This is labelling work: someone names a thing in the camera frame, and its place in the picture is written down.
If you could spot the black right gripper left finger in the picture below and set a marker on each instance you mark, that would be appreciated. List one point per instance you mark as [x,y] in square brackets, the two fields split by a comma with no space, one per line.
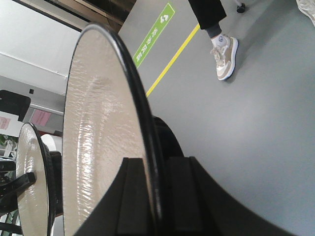
[124,210]

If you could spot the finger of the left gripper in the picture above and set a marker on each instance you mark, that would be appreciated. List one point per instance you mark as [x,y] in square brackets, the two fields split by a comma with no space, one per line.
[9,192]

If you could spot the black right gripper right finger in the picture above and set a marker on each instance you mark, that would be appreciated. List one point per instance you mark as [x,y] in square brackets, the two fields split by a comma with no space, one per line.
[200,207]

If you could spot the cream plate black rim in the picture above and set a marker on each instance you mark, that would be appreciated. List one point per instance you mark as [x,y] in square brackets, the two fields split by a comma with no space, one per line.
[107,125]
[36,198]

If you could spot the beige sneaker foot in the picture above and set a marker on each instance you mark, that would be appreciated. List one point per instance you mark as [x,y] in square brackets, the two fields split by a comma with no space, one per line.
[224,51]

